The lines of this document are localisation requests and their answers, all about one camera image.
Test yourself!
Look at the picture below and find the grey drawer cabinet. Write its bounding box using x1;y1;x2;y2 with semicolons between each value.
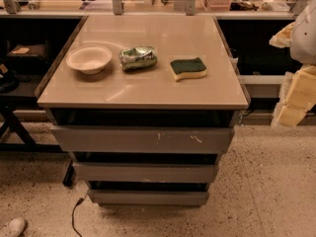
37;14;249;205

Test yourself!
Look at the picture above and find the black bag on left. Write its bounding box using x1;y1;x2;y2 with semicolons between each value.
0;62;19;93

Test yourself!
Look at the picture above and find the grey drawer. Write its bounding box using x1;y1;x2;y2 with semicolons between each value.
51;125;234;154
73;163;218;184
88;190;209;205

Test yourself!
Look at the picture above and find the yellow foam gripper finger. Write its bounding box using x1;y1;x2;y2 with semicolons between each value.
271;64;316;127
269;23;293;48

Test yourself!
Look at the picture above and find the grey top drawer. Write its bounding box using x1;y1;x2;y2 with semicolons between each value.
51;125;234;154

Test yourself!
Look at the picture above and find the grey middle drawer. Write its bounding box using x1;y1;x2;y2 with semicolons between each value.
73;163;218;184

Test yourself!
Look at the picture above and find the green yellow sponge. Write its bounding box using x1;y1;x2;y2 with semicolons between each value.
170;57;206;81

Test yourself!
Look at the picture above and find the grey bottom drawer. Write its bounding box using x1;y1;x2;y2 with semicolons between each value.
88;190;209;205

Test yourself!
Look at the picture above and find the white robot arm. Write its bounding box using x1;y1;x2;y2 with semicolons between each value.
269;0;316;130

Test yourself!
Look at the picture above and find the white paper bowl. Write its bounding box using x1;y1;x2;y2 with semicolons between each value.
66;44;113;75

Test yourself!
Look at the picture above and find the crushed green soda can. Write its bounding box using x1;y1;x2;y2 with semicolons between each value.
118;46;158;71

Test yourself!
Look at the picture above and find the black cable on floor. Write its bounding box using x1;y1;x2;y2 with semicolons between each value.
71;197;86;237

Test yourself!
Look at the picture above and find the white shoe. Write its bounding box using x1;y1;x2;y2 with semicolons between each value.
0;217;27;237

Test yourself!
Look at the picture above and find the black side table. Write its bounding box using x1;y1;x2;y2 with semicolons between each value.
0;39;77;187

